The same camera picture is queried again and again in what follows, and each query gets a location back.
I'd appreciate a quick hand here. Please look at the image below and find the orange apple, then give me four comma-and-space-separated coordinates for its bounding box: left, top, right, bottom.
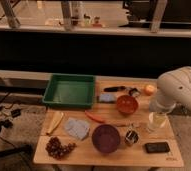
144, 84, 156, 96

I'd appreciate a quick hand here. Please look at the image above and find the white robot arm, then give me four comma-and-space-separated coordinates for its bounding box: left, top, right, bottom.
149, 66, 191, 113

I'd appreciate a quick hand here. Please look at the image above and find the blue sponge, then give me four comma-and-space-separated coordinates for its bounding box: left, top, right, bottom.
98, 93, 116, 103

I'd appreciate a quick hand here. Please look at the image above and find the green plastic tray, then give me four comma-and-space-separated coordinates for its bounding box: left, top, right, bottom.
42, 74, 95, 109

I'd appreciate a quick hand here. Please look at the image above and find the orange bowl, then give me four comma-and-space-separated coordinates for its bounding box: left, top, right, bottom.
116, 95, 138, 115

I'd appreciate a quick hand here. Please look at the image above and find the small dark metal object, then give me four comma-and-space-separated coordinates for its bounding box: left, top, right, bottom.
129, 88, 141, 98

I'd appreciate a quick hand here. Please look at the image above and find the metal fork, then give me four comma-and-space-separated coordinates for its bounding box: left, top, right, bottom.
113, 122, 140, 128

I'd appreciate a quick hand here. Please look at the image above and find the light blue cloth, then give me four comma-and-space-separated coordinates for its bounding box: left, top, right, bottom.
64, 118, 90, 140

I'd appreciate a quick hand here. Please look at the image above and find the yellow banana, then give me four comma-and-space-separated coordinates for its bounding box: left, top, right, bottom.
46, 111, 64, 135

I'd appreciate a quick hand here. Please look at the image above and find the purple bowl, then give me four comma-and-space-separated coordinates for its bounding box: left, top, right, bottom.
92, 124, 121, 154

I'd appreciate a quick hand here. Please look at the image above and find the small metal can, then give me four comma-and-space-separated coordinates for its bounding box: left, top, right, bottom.
125, 130, 139, 146

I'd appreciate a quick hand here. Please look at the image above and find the clear glass cup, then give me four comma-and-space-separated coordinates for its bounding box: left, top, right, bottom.
147, 112, 167, 132

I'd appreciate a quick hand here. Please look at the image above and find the bunch of red grapes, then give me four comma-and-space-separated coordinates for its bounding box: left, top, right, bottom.
46, 137, 76, 160

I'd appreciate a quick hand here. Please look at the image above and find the black smartphone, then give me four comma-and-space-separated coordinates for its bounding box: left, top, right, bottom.
145, 142, 170, 153

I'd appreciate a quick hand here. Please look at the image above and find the black handled tool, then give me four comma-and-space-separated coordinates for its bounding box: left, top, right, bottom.
104, 86, 126, 92

